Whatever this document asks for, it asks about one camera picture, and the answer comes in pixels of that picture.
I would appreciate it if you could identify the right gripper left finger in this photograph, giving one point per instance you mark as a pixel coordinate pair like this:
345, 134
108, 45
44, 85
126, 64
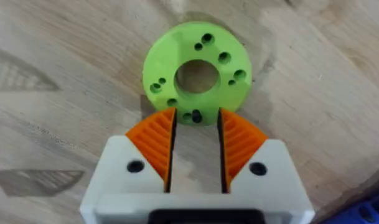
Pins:
136, 161

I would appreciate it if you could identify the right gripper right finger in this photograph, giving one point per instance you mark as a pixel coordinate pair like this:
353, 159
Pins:
260, 165

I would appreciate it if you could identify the blue electric screwdriver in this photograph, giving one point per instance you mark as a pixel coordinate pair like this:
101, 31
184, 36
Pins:
360, 211

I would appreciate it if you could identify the green disc with holes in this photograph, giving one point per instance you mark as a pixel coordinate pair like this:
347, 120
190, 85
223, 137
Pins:
195, 71

